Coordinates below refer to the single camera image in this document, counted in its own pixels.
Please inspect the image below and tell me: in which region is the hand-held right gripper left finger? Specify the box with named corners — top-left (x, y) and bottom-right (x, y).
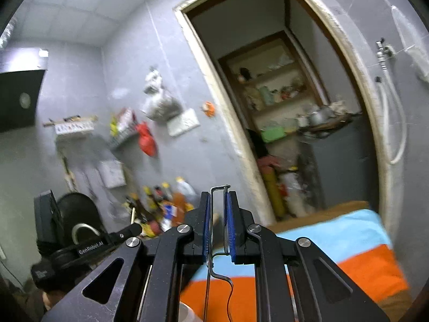
top-left (42, 191), bottom-right (212, 322)

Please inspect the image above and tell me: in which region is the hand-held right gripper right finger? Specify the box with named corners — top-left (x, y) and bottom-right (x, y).
top-left (225, 191), bottom-right (391, 322)

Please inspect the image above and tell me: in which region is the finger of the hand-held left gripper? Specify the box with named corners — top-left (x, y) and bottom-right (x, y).
top-left (106, 224), bottom-right (143, 244)

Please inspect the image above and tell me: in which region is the thin metal wire tool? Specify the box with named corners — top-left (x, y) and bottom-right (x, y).
top-left (203, 184), bottom-right (235, 322)

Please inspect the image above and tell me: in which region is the cluster of sauce bottles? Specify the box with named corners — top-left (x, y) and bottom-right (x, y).
top-left (125, 183), bottom-right (188, 239)

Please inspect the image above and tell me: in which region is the black wok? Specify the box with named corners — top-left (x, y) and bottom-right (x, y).
top-left (56, 192), bottom-right (104, 243)

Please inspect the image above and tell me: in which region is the large dark liquid jug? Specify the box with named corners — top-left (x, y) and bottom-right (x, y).
top-left (174, 177), bottom-right (197, 206)

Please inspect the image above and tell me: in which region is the yellow container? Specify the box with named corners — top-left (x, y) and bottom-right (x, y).
top-left (262, 169), bottom-right (286, 219)

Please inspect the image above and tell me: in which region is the pink cloth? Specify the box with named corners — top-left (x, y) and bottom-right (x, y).
top-left (256, 154), bottom-right (286, 175)

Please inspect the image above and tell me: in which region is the white cup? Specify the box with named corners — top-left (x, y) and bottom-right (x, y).
top-left (179, 301), bottom-right (205, 322)

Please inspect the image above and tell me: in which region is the black backpack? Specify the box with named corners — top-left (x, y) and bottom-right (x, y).
top-left (246, 127), bottom-right (269, 160)

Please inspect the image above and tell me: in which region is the red plastic bag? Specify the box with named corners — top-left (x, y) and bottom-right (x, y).
top-left (135, 121), bottom-right (158, 158)

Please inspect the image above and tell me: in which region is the green box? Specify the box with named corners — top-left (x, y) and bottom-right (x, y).
top-left (260, 125), bottom-right (289, 144)

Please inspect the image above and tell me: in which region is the orange and blue cloth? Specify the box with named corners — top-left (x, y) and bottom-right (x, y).
top-left (179, 208), bottom-right (410, 322)

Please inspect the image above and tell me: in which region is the grey cabinet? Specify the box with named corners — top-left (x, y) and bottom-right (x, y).
top-left (306, 117), bottom-right (373, 210)

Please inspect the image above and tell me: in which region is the grey plastic bag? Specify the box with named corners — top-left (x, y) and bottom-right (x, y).
top-left (141, 68), bottom-right (183, 122)

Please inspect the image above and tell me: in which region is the wooden shelf unit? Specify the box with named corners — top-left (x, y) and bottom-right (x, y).
top-left (217, 30), bottom-right (332, 143)

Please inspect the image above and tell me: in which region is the metal pot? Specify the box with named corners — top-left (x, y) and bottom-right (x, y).
top-left (306, 105), bottom-right (331, 125)

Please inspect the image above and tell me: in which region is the black range hood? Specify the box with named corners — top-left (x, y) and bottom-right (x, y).
top-left (0, 50), bottom-right (50, 133)

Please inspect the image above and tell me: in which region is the white wall box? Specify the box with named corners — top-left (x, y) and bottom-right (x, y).
top-left (99, 160), bottom-right (127, 189)

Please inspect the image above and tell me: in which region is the metal wire wall shelf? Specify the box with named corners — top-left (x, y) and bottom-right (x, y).
top-left (107, 107), bottom-right (141, 150)

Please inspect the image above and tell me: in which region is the white wall power outlet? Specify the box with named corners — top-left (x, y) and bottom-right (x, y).
top-left (167, 108), bottom-right (201, 137)

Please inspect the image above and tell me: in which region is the white wall utensil rack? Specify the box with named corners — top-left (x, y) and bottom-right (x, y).
top-left (43, 115), bottom-right (99, 137)

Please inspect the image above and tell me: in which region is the pale door frame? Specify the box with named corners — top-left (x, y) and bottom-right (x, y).
top-left (173, 0), bottom-right (393, 239)

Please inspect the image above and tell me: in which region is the white hose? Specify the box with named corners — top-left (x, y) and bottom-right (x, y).
top-left (377, 60), bottom-right (409, 166)

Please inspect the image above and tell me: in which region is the metal wall faucet valve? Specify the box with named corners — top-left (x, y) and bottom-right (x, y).
top-left (374, 38), bottom-right (397, 72)

